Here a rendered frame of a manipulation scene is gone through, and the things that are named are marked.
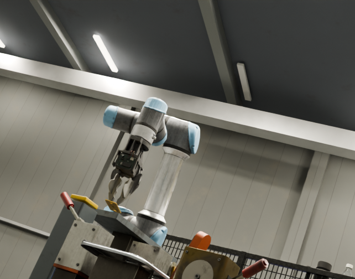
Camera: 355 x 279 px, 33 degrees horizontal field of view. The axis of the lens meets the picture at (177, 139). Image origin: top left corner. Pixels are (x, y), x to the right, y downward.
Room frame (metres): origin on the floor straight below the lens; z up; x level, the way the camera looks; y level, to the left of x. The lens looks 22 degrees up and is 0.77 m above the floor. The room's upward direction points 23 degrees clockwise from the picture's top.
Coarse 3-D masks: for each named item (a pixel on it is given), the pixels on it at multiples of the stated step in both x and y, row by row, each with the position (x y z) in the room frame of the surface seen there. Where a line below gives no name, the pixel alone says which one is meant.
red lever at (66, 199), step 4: (64, 192) 1.57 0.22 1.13; (60, 196) 1.58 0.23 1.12; (64, 196) 1.56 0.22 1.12; (68, 196) 1.57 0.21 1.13; (64, 200) 1.56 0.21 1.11; (68, 200) 1.55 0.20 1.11; (68, 204) 1.55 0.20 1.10; (72, 204) 1.55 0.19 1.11; (68, 208) 1.55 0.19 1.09; (72, 208) 1.55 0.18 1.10; (72, 212) 1.53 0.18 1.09; (76, 216) 1.52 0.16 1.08; (80, 220) 1.51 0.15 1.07
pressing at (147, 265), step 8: (88, 248) 1.39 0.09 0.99; (96, 248) 1.38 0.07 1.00; (104, 248) 1.29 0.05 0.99; (112, 248) 1.30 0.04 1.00; (112, 256) 1.39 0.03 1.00; (120, 256) 1.35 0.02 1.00; (128, 256) 1.25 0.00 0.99; (136, 256) 1.25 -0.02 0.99; (136, 264) 1.36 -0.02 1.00; (144, 264) 1.32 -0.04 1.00; (152, 272) 1.38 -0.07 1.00; (160, 272) 1.30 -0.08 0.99
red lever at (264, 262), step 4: (260, 260) 1.17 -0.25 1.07; (264, 260) 1.16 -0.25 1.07; (252, 264) 1.19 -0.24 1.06; (256, 264) 1.17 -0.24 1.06; (260, 264) 1.16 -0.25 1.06; (264, 264) 1.16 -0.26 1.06; (248, 268) 1.19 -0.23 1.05; (252, 268) 1.18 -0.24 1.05; (256, 268) 1.17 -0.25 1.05; (260, 268) 1.17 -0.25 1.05; (264, 268) 1.17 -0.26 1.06; (244, 272) 1.19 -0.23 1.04; (248, 272) 1.19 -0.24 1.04; (252, 272) 1.18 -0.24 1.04; (256, 272) 1.18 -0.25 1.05; (236, 276) 1.22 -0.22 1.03; (240, 276) 1.21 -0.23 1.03; (244, 276) 1.20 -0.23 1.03; (248, 276) 1.19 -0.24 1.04
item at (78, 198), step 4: (72, 196) 1.66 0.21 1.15; (76, 196) 1.65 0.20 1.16; (80, 196) 1.64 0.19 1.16; (76, 200) 1.67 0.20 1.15; (80, 200) 1.65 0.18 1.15; (84, 200) 1.63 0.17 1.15; (88, 200) 1.64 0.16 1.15; (88, 204) 1.65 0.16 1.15; (92, 204) 1.65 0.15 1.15; (92, 208) 1.68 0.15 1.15; (96, 208) 1.67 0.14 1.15
